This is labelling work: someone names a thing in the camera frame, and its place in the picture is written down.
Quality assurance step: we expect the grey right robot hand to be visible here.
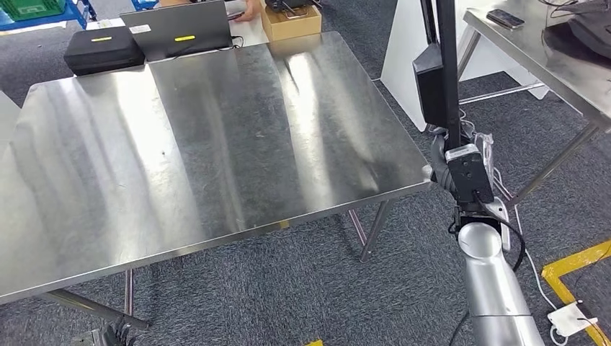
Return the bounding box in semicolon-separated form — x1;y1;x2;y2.
429;131;496;195

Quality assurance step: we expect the black plastic frame part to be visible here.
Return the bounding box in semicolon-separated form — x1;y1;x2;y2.
412;0;463;149

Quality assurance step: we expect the stainless steel workbench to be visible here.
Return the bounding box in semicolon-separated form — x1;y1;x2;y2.
0;30;433;330

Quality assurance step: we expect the blue metal shelf rack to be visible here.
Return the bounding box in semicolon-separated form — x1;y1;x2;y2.
0;0;98;32

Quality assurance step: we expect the white cabinet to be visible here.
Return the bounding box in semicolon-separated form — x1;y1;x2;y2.
380;0;550;132

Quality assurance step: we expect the black smartphone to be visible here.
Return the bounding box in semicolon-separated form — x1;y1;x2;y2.
486;8;525;30

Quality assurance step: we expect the black bag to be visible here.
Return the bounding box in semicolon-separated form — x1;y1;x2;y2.
541;0;611;61

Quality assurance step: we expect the cardboard box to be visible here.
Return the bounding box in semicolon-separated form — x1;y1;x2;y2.
259;4;323;43

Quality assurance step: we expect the white power strip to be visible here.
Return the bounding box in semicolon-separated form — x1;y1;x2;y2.
547;301;599;338

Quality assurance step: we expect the person's hand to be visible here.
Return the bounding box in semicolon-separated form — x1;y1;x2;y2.
228;0;262;22

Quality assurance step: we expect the grey laptop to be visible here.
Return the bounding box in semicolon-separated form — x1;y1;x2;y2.
119;0;234;62

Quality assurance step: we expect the black hard case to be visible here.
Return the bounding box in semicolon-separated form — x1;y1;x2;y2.
63;26;146;76

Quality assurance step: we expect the green plastic bin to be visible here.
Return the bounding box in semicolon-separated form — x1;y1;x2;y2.
0;0;66;22

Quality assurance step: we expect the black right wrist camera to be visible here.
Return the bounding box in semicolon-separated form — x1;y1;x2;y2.
445;143;496;205

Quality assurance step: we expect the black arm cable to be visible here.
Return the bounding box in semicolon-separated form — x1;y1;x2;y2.
448;190;527;346

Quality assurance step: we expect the white power cable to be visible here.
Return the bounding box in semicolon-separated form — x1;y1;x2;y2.
458;110;569;346

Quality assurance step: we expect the steel frame table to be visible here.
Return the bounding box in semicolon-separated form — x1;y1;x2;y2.
455;0;611;207

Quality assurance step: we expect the thin black floor cable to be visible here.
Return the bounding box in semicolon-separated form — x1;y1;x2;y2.
572;243;611;346

